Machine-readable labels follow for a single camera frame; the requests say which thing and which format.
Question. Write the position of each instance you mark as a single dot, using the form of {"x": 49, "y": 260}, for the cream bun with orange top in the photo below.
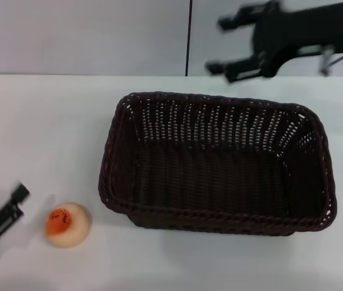
{"x": 74, "y": 230}

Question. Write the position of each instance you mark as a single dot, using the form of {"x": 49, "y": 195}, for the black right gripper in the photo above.
{"x": 298, "y": 27}

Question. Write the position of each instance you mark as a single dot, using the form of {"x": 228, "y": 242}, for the black wicker basket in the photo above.
{"x": 213, "y": 179}

